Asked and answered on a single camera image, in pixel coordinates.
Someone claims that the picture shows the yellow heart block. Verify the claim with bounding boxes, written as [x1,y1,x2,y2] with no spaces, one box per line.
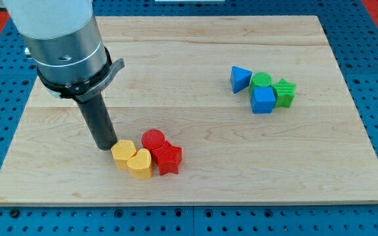
[127,148,153,180]

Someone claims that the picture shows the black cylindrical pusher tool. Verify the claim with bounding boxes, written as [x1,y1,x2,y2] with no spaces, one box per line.
[77,94,117,151]

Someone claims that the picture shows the blue triangle block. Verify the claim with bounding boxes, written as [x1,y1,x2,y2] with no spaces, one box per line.
[230,66,252,94]

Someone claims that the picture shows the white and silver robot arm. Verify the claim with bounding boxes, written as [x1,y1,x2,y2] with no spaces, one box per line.
[3,0,125,102]

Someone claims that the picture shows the blue cube block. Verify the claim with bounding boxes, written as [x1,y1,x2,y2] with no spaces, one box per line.
[251,87,276,114]

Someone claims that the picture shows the red star block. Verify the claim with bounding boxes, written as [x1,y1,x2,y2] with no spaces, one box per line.
[152,141,182,175]

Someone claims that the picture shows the green star block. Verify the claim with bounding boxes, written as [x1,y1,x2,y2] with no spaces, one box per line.
[271,78,296,108]

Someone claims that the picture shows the red cylinder block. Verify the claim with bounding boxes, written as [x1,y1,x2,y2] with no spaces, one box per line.
[141,129,165,151]

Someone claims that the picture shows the green cylinder block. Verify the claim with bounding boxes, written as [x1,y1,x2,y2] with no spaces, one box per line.
[249,72,272,94]

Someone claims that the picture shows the yellow hexagon block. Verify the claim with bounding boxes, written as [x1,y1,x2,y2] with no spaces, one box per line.
[110,140,137,169]

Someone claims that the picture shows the light wooden board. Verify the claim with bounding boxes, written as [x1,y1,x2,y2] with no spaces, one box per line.
[0,16,378,207]

